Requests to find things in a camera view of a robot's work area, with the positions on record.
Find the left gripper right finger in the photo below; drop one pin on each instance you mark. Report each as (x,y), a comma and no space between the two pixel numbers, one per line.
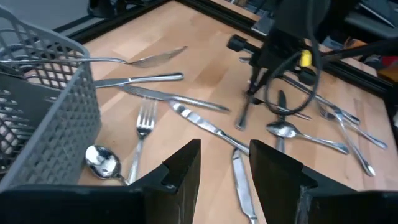
(342,208)

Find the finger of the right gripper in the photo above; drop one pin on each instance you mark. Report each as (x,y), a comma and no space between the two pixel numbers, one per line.
(261,82)
(252,81)

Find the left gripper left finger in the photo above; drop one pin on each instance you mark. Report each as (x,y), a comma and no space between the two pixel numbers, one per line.
(77,205)

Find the silver spoon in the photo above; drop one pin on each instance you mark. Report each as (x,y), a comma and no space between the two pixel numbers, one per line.
(283,129)
(102,161)

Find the grey mesh cutlery basket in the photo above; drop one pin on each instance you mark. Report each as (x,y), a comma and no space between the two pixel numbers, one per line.
(62,133)

